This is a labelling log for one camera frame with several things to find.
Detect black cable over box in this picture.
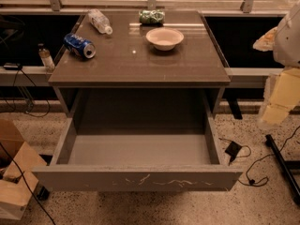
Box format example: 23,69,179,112
0,141,57,225

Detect grey drawer cabinet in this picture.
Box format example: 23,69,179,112
49,10,231,90

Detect white paper bowl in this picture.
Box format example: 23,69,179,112
146,27,184,51

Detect green crushed can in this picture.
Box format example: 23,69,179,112
139,9,165,24

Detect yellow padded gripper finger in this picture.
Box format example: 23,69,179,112
253,27,278,52
258,67,300,129

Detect small glass bottle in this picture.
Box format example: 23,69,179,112
38,43,55,73

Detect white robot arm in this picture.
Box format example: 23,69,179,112
253,1,300,129

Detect black power adapter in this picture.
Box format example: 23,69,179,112
225,142,242,163

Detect cardboard box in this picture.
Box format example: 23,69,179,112
0,119,46,220

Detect blue pepsi can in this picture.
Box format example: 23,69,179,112
64,33,96,59

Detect black device on ledge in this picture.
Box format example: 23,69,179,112
3,63,23,70

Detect black metal stand leg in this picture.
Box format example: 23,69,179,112
265,134,300,205

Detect clear plastic water bottle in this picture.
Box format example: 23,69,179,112
88,9,113,35

